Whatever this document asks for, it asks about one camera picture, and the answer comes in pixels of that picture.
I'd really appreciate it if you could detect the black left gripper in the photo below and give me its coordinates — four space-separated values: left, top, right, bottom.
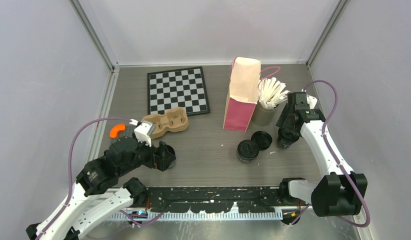
119 132 176 176

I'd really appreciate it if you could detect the stack of black lids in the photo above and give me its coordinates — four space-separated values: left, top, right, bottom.
251 131 273 151

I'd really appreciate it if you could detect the black coffee cup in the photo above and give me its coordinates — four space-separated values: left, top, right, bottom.
236 139 260 165
166 145 176 169
276 128 300 149

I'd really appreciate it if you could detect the pink paper bag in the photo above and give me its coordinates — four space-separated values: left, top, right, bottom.
223 56 278 132

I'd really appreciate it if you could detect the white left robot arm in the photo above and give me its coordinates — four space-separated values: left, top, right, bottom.
26 137 176 240

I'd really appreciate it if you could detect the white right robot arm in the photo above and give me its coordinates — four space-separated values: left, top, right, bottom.
276 91 368 217

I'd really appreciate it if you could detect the cup of white paper straws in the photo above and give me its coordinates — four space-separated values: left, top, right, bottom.
251 77 290 127

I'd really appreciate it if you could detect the brown cardboard cup carrier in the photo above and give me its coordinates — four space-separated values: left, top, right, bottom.
142 107 189 139

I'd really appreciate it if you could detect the grey building baseplate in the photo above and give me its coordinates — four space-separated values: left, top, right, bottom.
109 124 136 144

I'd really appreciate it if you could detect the orange curved block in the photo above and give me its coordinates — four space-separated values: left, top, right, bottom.
109 124 126 139

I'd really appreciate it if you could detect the black white chessboard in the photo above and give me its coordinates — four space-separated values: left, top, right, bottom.
147 66 211 116

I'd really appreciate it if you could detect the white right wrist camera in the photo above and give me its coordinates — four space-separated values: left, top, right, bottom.
306 94 318 109

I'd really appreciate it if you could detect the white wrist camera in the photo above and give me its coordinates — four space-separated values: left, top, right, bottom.
134 121 156 147
306 94 318 109

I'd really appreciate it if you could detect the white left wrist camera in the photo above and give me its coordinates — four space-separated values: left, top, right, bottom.
134 121 156 147

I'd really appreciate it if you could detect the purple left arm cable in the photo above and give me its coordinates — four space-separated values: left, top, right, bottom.
33 117 140 240

